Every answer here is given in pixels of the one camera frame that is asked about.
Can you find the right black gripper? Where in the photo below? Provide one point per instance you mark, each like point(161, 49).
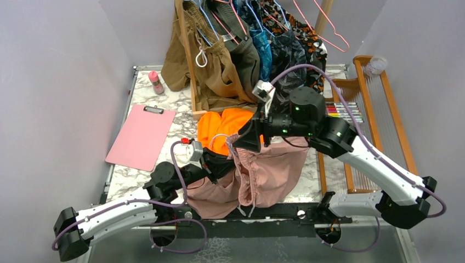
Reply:
point(249, 138)

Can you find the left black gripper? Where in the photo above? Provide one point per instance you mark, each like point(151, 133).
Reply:
point(214, 166)

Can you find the pink shorts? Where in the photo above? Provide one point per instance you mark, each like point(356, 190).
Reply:
point(259, 180)

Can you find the blue wire hanger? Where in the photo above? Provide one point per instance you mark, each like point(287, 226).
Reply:
point(228, 143)

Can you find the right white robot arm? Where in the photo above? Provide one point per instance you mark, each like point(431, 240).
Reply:
point(402, 196)

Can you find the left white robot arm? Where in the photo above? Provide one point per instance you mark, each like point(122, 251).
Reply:
point(75, 231)

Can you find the dark leaf print shorts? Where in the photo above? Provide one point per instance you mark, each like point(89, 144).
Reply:
point(286, 52)

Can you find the blue patterned hanging shorts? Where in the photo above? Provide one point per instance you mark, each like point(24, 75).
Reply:
point(259, 38)

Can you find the orange camo hanging shorts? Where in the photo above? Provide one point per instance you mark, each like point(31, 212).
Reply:
point(315, 50)

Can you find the dark green hanging shorts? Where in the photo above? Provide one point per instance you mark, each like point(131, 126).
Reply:
point(234, 32)

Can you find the pink clipboard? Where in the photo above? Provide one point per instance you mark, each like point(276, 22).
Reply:
point(141, 138)

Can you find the coloured marker set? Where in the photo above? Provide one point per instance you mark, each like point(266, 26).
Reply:
point(337, 109)

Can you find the pink bottle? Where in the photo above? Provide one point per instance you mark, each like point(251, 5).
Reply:
point(155, 82)

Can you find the wooden dish rack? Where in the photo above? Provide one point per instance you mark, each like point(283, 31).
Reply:
point(381, 124)

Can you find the clear plastic cup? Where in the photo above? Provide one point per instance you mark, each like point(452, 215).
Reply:
point(375, 66)

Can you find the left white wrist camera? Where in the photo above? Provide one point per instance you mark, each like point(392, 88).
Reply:
point(194, 149)

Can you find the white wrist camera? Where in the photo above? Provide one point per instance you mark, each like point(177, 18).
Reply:
point(265, 92)
point(194, 149)

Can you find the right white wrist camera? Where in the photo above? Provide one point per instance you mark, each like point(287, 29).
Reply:
point(265, 92)

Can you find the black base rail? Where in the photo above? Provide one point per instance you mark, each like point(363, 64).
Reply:
point(280, 220)

